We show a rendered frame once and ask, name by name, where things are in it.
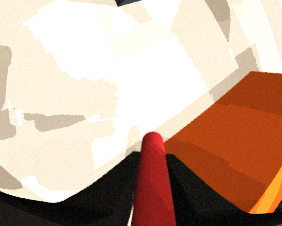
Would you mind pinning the red peg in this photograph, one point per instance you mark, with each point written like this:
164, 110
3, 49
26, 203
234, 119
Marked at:
153, 198

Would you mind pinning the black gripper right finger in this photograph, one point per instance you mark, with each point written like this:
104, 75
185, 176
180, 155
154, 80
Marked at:
196, 204

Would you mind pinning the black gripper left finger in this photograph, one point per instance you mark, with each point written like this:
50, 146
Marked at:
106, 202

